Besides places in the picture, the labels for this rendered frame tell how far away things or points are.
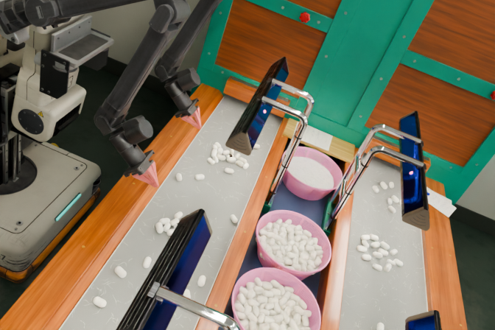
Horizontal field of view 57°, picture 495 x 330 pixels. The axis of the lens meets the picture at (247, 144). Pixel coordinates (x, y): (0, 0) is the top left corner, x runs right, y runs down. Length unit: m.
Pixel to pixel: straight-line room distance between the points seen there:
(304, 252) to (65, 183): 1.16
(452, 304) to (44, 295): 1.26
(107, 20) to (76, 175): 1.49
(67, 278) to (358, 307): 0.86
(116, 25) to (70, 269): 2.37
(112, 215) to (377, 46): 1.23
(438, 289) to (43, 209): 1.57
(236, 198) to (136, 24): 1.97
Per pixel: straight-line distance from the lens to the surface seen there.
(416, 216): 1.41
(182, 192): 1.61
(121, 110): 1.33
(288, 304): 1.44
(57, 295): 1.28
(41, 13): 1.38
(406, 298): 1.68
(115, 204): 1.49
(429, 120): 2.14
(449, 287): 1.80
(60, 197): 2.17
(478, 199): 3.56
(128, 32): 3.41
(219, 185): 1.68
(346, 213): 1.79
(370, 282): 1.64
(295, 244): 1.61
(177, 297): 0.87
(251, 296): 1.40
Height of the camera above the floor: 1.84
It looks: 35 degrees down
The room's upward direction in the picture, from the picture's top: 21 degrees clockwise
